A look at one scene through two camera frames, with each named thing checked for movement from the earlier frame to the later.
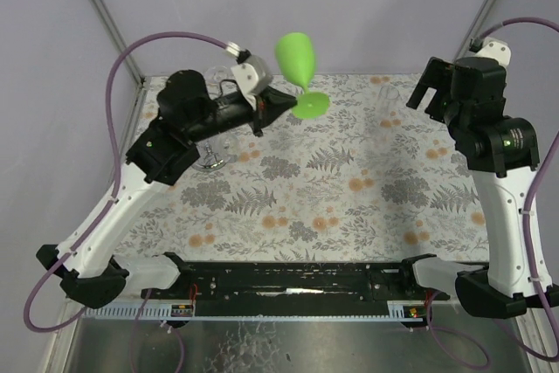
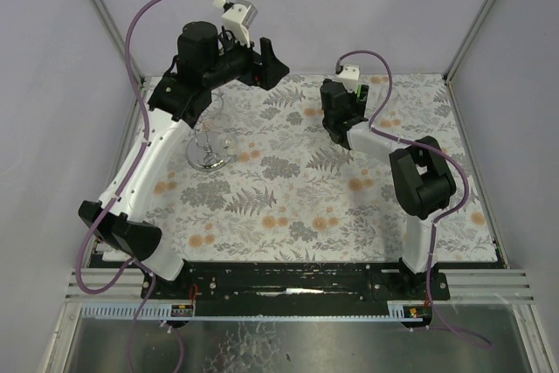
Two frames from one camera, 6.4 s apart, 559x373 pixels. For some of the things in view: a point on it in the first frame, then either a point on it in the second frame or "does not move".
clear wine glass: [229, 146] does not move
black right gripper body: [435, 86] to [339, 127]
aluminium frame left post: [105, 13] does not move
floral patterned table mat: [373, 179] does not move
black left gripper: [260, 110] to [258, 66]
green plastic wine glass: [297, 51] to [362, 93]
